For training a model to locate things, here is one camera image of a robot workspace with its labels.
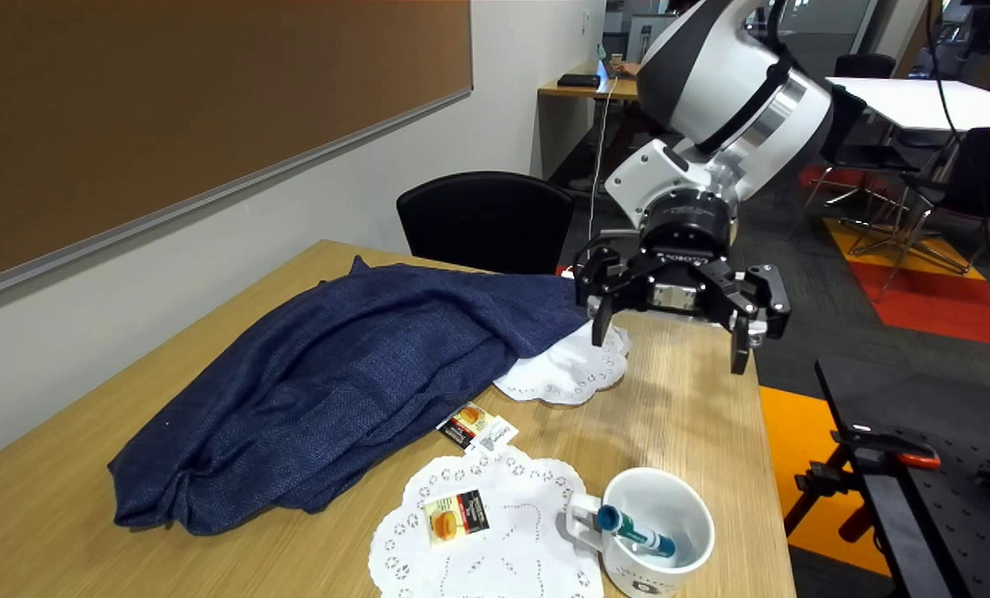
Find thin hanging camera cable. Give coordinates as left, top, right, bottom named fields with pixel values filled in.
left=582, top=58, right=617, bottom=250

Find blue denim cloth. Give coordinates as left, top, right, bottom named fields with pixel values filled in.
left=106, top=255, right=594, bottom=537

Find white printed ceramic cup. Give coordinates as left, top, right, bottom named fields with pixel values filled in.
left=560, top=464, right=721, bottom=598

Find black office chair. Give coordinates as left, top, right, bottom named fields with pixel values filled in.
left=391, top=170, right=580, bottom=279
left=936, top=124, right=990, bottom=273

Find wooden office desk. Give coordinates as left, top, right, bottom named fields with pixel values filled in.
left=535, top=68, right=644, bottom=189

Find green dry erase marker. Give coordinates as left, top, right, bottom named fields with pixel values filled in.
left=594, top=500, right=680, bottom=564

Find white paper doily mat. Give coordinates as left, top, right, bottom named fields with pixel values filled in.
left=365, top=443, right=607, bottom=598
left=493, top=315, right=634, bottom=407

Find brown cork notice board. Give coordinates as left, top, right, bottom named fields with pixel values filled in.
left=0, top=0, right=480, bottom=324

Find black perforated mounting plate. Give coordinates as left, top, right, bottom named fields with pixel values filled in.
left=810, top=354, right=990, bottom=598

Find orange black tea sachet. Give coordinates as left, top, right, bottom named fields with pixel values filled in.
left=420, top=485, right=495, bottom=549
left=437, top=402, right=521, bottom=450

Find orange handled black clamp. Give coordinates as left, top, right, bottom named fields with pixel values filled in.
left=787, top=423, right=946, bottom=544

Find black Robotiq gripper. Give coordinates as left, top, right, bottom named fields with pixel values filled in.
left=571, top=191, right=796, bottom=379

